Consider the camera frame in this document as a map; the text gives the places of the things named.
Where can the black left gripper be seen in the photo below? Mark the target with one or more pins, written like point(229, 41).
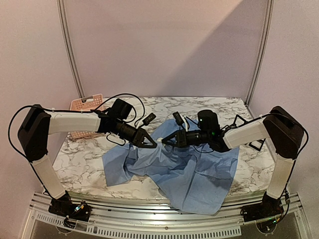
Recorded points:
point(138, 140)

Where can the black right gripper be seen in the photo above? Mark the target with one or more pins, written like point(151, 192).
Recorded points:
point(180, 138)

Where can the blue shirt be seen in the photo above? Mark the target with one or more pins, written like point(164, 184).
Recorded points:
point(195, 181)

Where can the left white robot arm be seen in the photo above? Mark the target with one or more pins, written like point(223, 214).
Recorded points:
point(40, 122)

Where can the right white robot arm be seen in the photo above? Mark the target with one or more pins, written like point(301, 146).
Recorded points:
point(287, 135)

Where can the pink plastic basket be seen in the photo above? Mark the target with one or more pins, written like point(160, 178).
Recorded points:
point(85, 117)

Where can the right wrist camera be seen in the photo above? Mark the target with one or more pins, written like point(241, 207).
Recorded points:
point(178, 119)

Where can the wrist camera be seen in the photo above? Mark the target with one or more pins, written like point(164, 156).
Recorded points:
point(178, 119)
point(146, 121)

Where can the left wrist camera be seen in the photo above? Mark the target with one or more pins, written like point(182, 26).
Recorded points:
point(146, 121)

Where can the black frame box left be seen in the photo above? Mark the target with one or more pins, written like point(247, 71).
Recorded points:
point(239, 121)

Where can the black frame box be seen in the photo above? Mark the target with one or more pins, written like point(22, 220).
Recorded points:
point(239, 121)
point(257, 145)

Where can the aluminium front rail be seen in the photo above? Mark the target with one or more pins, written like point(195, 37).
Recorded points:
point(155, 219)

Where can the black frame box right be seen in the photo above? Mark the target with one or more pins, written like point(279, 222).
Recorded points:
point(257, 145)

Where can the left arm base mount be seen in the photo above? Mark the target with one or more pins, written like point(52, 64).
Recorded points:
point(66, 208)

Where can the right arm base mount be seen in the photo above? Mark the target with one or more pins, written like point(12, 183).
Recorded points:
point(267, 208)

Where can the left aluminium post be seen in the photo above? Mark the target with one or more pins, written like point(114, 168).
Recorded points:
point(68, 46)

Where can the aluminium post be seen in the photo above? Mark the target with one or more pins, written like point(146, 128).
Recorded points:
point(261, 51)
point(68, 46)

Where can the right aluminium post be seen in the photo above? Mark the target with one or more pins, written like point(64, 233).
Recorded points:
point(261, 51)

